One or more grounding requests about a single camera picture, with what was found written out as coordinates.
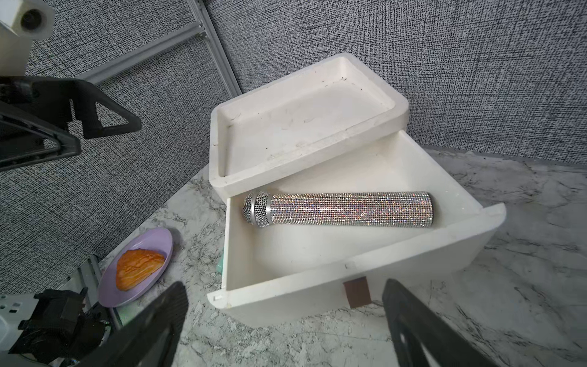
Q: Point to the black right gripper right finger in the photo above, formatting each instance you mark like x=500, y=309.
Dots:
x=417, y=332

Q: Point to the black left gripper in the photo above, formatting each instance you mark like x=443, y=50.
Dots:
x=35, y=114

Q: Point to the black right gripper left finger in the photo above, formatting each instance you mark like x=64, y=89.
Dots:
x=151, y=338

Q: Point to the white top drawer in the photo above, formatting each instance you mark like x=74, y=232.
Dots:
x=283, y=273

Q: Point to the mint green microphone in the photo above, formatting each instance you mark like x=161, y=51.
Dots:
x=219, y=267

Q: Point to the white drawer cabinet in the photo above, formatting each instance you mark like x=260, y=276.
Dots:
x=299, y=121

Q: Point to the orange pastry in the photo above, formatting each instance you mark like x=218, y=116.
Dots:
x=134, y=266

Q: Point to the purple plate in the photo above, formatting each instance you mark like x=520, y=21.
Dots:
x=159, y=240

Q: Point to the aluminium front rail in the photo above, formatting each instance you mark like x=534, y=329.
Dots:
x=57, y=327

